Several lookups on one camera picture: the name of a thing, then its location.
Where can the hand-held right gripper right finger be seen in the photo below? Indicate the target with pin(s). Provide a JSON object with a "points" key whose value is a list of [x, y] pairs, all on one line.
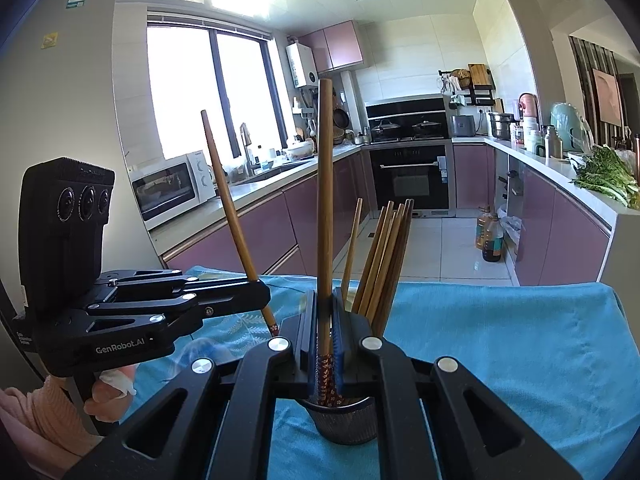
{"points": [[339, 360]]}

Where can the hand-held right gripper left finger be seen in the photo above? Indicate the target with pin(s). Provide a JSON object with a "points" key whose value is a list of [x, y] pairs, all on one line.
{"points": [[314, 380]]}

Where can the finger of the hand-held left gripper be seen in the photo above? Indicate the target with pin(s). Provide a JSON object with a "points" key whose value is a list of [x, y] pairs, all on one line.
{"points": [[250, 297], [220, 284]]}

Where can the black mesh cup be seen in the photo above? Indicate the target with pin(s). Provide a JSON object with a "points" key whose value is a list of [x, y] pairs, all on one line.
{"points": [[345, 425]]}

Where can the single wooden chopstick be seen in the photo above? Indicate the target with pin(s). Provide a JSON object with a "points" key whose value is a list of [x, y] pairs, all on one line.
{"points": [[325, 210], [225, 195]]}

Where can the bunch of wooden chopsticks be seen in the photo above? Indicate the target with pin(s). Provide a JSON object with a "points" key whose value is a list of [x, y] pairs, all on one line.
{"points": [[385, 260]]}

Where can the person's left hand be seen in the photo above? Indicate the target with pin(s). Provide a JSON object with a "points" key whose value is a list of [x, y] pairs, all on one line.
{"points": [[107, 402]]}

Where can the purple lower kitchen cabinets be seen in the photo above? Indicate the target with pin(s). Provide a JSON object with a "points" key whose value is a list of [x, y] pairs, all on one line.
{"points": [[260, 230], [540, 220]]}

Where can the white microwave oven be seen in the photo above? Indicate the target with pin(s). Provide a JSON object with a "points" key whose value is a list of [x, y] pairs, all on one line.
{"points": [[170, 192]]}

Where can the kitchen sink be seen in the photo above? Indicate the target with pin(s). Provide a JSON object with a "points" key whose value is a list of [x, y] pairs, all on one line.
{"points": [[280, 170]]}

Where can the grey refrigerator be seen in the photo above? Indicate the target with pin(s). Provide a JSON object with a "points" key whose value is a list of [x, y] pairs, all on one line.
{"points": [[75, 110]]}

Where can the steel kitchen faucet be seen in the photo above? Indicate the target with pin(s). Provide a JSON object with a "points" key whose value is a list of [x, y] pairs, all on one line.
{"points": [[246, 147]]}

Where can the blue floral tablecloth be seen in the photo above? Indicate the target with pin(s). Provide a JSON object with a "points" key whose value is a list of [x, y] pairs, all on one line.
{"points": [[500, 360]]}

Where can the cooking oil bottles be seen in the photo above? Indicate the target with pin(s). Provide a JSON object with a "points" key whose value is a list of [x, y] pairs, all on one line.
{"points": [[494, 245]]}

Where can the black built-in oven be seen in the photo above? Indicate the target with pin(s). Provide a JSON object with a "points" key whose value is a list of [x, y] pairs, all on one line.
{"points": [[410, 175]]}

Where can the kitchen window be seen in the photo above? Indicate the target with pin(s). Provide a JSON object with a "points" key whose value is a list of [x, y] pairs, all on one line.
{"points": [[210, 85]]}

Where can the hanging black pan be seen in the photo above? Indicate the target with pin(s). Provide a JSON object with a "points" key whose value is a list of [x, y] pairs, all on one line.
{"points": [[341, 118]]}

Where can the black lidded wok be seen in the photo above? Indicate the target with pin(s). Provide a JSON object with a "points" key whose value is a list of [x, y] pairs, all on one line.
{"points": [[427, 127], [385, 127]]}

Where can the black stove hood unit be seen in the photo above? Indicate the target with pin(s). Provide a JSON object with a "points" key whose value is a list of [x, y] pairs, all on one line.
{"points": [[405, 109]]}

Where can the silver toaster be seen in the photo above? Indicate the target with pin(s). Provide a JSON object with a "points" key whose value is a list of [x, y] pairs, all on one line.
{"points": [[462, 125]]}

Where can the stainless steel pot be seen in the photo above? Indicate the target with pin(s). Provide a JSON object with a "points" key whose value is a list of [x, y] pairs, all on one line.
{"points": [[501, 124]]}

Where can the white plastic container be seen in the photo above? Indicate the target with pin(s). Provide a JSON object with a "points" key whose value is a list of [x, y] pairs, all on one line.
{"points": [[531, 136]]}

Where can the steel thermos bottle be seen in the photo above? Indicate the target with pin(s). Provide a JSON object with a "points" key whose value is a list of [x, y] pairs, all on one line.
{"points": [[552, 142]]}

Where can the pink electric kettle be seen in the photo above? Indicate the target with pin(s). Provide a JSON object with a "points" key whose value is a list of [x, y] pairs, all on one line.
{"points": [[527, 105]]}

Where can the wooden cutting board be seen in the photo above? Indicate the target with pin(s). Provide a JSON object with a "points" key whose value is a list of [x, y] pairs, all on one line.
{"points": [[477, 74]]}

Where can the bunch of leafy greens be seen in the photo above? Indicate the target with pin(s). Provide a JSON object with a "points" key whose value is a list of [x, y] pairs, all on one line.
{"points": [[607, 175]]}

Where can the white wall water heater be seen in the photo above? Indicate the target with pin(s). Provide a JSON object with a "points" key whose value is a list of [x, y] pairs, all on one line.
{"points": [[301, 65]]}

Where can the purple upper wall cabinet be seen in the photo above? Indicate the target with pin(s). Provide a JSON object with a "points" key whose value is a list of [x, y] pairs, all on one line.
{"points": [[335, 45]]}

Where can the black wall rack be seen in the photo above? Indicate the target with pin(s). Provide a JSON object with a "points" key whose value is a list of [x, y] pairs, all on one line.
{"points": [[465, 91]]}

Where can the pink wall painting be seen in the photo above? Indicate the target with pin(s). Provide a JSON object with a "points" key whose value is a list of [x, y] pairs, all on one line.
{"points": [[607, 95]]}

